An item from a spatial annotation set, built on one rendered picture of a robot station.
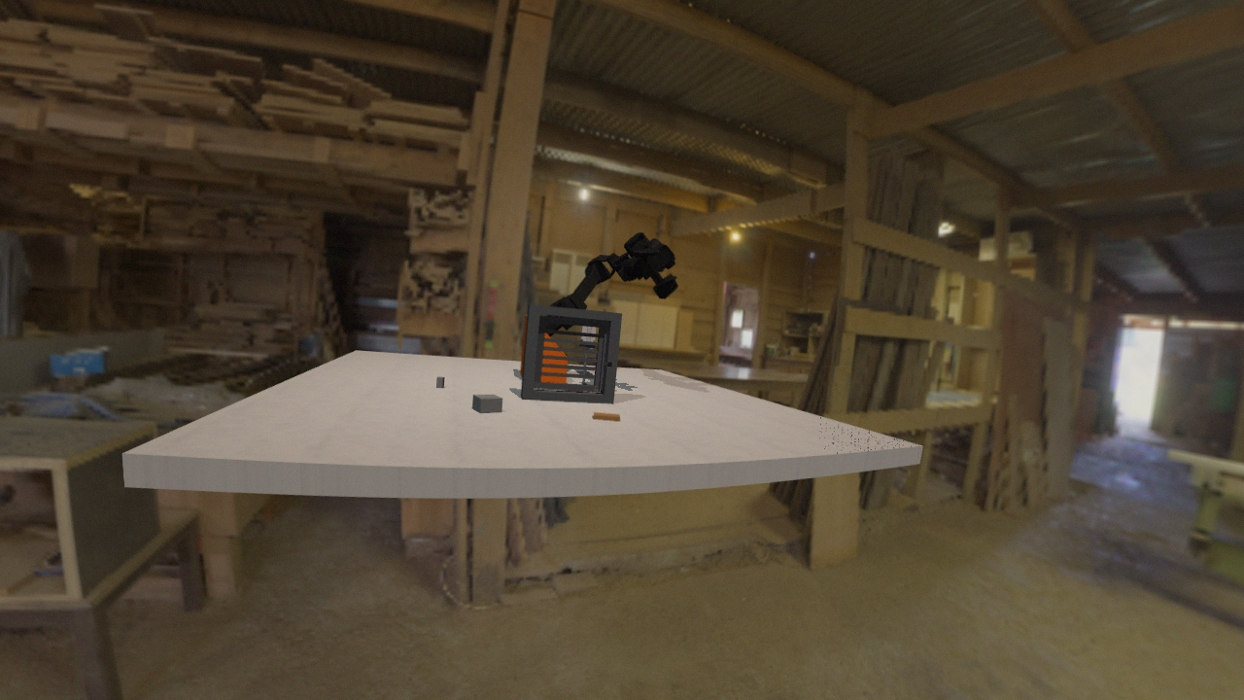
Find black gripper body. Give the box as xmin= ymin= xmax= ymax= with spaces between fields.
xmin=624 ymin=233 xmax=677 ymax=298

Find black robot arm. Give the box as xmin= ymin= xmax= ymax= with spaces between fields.
xmin=545 ymin=237 xmax=675 ymax=331

